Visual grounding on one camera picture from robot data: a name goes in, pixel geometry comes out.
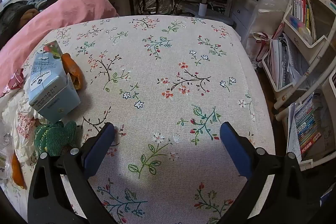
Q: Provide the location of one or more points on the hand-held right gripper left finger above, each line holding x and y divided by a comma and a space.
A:
98, 150

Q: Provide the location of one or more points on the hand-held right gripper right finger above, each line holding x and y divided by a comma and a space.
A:
235, 150

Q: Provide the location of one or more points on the green knitted toy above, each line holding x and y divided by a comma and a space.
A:
55, 137

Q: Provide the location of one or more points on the blue milk carton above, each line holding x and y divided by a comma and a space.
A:
50, 82

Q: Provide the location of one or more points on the white printed plastic bag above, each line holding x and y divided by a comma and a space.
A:
23, 124

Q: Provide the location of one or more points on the orange peel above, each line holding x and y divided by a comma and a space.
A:
74, 69
17, 171

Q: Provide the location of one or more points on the white basket of papers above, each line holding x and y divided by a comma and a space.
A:
278, 69

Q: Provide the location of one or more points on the crumpled white paper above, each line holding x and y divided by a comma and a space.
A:
13, 106

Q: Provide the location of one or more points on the red foil wrapper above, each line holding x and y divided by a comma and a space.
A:
13, 82

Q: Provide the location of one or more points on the floral tablecloth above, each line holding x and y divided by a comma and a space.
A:
162, 61

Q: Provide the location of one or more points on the canvas tote bag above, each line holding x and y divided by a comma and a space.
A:
265, 43

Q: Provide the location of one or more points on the white shelf cart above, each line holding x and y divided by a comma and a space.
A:
302, 41

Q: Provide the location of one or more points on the white drawer cabinet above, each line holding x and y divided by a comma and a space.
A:
244, 14

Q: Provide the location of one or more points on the pink blanket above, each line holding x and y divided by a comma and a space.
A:
65, 11

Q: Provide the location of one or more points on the large translucent plastic bag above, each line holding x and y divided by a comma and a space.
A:
273, 11

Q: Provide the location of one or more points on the brown plush toy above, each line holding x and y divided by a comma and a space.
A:
29, 14

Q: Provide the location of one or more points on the row of red-spined books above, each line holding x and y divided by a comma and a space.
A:
302, 8

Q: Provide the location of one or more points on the striped bag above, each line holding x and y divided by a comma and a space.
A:
155, 3

